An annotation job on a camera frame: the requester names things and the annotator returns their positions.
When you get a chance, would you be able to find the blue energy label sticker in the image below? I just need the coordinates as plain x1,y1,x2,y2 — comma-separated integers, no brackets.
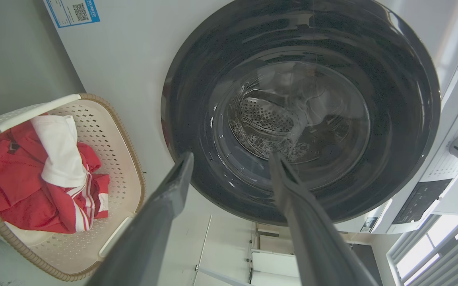
43,0,101,28

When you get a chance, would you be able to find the window with grey frame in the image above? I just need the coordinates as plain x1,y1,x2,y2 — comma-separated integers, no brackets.
386,214,458,286

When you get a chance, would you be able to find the small barcode sticker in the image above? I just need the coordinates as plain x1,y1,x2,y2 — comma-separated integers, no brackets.
361,216,378,233

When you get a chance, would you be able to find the round black washing machine door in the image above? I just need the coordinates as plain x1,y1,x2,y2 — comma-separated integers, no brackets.
161,0,441,226

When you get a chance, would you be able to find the red garment with white stripes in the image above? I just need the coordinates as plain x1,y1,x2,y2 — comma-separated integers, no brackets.
0,113,110,234

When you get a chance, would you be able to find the black washing machine control panel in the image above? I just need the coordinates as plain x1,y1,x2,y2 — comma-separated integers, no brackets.
392,179,452,225

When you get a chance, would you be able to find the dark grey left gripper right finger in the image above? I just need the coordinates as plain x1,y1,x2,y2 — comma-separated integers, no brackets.
268,153,379,286

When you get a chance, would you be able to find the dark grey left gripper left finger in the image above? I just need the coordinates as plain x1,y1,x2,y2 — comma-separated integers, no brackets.
86,151,195,286

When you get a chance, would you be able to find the cream perforated laundry basket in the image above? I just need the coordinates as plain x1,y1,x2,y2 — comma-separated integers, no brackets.
0,93,147,282

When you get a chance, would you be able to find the white front-load washing machine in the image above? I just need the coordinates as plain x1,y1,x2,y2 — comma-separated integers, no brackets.
42,0,458,235

